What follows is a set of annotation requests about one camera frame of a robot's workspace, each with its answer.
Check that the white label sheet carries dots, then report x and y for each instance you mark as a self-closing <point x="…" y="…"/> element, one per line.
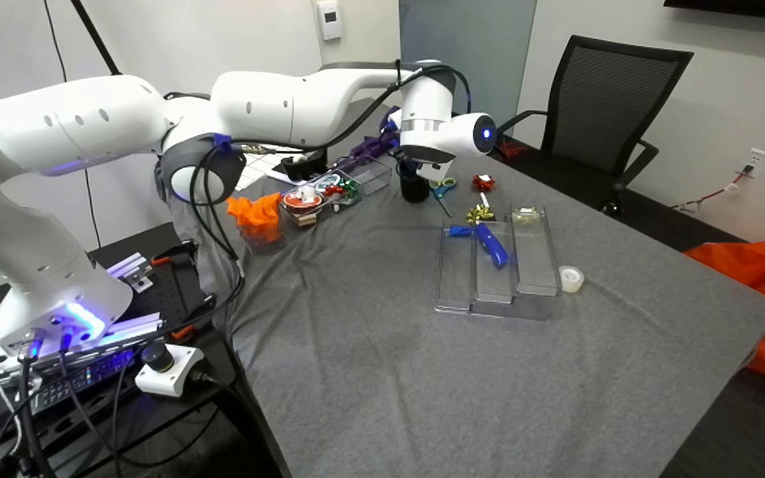
<point x="265" y="170"/>

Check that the orange cloth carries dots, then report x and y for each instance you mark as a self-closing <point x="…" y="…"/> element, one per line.
<point x="255" y="217"/>

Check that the white wall thermostat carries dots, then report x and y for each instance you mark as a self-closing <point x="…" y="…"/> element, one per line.
<point x="331" y="19"/>

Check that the clear flat plastic box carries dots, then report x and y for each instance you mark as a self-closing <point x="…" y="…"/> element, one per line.
<point x="368" y="186"/>

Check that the metal robot mounting base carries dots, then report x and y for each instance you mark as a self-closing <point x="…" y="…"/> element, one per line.
<point x="92" y="349"/>

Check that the silver metal bracket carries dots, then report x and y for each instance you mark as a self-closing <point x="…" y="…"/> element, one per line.
<point x="131" y="268"/>

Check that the grey tablecloth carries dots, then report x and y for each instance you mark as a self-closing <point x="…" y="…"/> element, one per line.
<point x="453" y="373"/>

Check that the white wall whiteboard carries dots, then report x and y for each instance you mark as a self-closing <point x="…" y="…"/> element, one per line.
<point x="196" y="35"/>

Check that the black robot cart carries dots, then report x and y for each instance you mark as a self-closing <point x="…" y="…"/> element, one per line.
<point x="179" y="429"/>

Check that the white tape roll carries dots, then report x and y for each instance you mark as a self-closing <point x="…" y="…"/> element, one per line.
<point x="572" y="280"/>

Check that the small blue piece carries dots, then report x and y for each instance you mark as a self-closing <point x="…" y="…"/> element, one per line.
<point x="458" y="231"/>

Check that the black tripod pole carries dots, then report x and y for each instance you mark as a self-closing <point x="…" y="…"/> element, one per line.
<point x="93" y="35"/>

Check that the black open tray box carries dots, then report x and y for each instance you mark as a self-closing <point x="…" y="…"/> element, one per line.
<point x="303" y="166"/>

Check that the black wall television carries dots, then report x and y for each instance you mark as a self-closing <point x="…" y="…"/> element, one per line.
<point x="736" y="5"/>

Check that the green yellow scissors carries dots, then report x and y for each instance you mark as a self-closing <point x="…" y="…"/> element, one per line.
<point x="442" y="186"/>

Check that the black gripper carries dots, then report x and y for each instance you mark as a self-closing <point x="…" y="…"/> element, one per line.
<point x="422" y="162"/>

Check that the clear plastic tray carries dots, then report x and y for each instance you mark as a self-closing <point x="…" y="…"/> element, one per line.
<point x="531" y="260"/>

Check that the blue clip tool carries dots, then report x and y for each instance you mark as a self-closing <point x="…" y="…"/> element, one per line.
<point x="493" y="244"/>

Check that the gold gift bow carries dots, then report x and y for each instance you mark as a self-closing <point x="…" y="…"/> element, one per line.
<point x="479" y="214"/>

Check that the white wall socket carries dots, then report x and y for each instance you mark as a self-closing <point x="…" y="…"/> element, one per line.
<point x="758" y="161"/>

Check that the green gift bow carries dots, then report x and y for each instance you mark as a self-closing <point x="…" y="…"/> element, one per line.
<point x="347" y="193"/>

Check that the black cup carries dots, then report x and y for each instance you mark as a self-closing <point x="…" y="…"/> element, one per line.
<point x="416" y="190"/>

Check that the clear plastic container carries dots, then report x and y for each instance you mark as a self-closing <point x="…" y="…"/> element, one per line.
<point x="265" y="241"/>

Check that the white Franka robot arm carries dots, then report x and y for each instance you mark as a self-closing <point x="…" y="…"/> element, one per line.
<point x="73" y="133"/>

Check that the black mesh office chair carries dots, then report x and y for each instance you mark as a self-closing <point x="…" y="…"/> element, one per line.
<point x="609" y="106"/>

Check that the frosted glass panel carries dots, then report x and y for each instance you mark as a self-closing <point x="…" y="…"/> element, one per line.
<point x="490" y="44"/>

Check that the white emergency stop button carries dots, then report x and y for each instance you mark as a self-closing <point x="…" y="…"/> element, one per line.
<point x="171" y="373"/>

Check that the red round bowl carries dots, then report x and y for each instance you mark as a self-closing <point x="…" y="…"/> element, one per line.
<point x="299" y="211"/>

